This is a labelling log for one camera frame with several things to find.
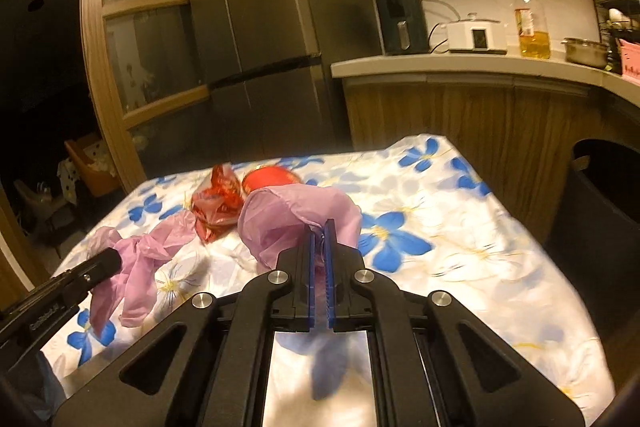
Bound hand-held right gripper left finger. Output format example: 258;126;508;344
52;231;322;427

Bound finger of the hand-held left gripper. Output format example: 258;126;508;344
64;247;123;295

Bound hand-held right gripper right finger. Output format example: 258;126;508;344
322;218;586;427

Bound pink plastic bag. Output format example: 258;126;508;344
89;214;197;329

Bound purple plastic bag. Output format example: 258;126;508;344
237;186;362;273

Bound black trash bin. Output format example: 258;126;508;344
545;138;640;289

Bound person's left forearm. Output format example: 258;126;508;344
0;347;67;415

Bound orange chair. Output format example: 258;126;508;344
64;133;121;198

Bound red paper cup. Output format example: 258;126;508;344
242;165;301;196

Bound red foil wrapper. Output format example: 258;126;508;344
191;164;245;244

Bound blue floral tablecloth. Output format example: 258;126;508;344
40;134;616;427

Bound wooden glass door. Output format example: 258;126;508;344
80;0;212;188

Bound wooden lower cabinets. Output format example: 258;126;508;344
342;74;640;228

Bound light kitchen counter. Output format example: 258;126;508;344
330;52;640;108

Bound dark steel refrigerator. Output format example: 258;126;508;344
182;0;381;164

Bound black air fryer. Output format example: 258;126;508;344
375;0;430;56

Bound white electric cooker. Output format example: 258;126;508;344
446;13;509;56

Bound cooking oil bottle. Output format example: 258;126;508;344
511;0;552;60

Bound steel pot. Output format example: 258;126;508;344
561;37;611;69

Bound pink plastic basket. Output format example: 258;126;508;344
617;38;640;82

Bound black dish rack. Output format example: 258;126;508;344
592;0;640;74

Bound black power cable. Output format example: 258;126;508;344
427;0;462;54

